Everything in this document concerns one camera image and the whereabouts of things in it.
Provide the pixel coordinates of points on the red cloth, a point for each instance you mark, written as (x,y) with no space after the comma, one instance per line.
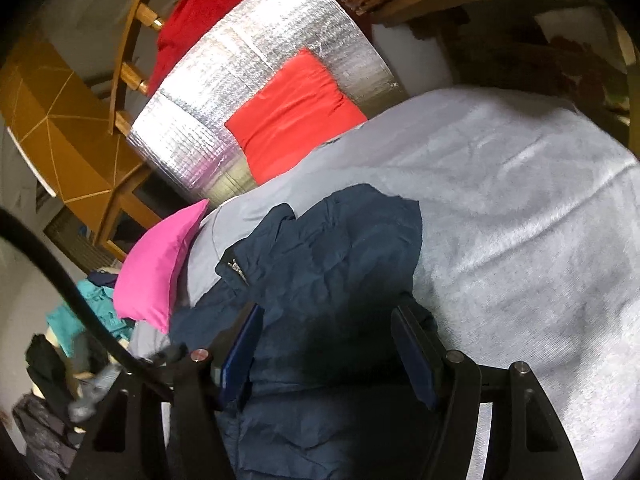
(200,15)

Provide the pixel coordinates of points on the wooden chair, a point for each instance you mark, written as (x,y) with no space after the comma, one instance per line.
(130,75)

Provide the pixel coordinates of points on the navy blue jacket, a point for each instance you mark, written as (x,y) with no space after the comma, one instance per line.
(320,270)

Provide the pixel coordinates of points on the yellow cardboard box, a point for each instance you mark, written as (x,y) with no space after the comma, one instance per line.
(65,130)

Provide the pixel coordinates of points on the teal cloth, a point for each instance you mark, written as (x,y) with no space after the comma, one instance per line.
(95,310)

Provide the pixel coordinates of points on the silver foil mat roll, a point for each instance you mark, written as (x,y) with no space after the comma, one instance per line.
(240,70)

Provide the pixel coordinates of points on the pink cloth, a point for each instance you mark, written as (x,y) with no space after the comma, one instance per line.
(157,270)

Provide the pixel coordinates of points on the light grey blanket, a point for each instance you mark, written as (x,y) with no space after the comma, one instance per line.
(510,220)

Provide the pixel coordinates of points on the pile of dark clothes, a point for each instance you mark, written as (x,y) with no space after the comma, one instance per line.
(47,390)

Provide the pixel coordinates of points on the orange-red folded cloth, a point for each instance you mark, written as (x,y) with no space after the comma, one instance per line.
(295,115)

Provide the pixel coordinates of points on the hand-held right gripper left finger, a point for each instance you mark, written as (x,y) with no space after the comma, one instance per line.
(243,347)

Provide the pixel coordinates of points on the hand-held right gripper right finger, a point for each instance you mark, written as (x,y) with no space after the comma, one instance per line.
(414,355)

